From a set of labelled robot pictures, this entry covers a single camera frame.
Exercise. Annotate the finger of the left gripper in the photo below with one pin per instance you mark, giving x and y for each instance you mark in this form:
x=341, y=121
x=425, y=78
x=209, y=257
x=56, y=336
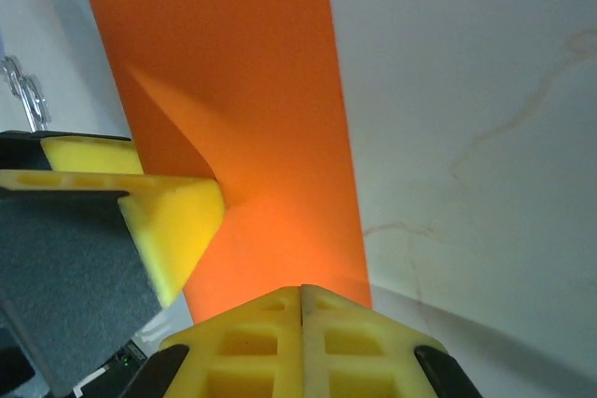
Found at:
x=177, y=230
x=88, y=155

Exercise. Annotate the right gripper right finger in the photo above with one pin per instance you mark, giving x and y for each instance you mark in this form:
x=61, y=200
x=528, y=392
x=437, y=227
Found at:
x=354, y=351

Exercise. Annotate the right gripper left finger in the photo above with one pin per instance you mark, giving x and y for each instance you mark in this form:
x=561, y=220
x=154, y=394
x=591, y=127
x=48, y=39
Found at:
x=247, y=351

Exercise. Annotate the orange paper sheet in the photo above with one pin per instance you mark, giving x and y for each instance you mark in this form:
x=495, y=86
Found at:
x=233, y=67

